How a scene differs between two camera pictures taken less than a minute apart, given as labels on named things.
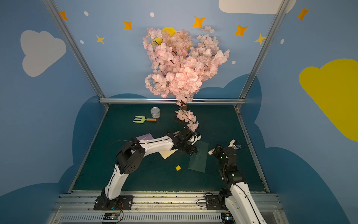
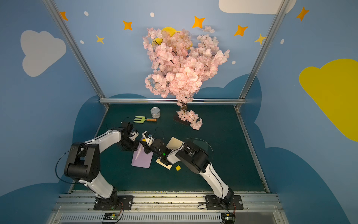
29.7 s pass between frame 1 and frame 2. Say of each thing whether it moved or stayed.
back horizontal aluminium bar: stayed
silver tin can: stayed
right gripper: moved
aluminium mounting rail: stayed
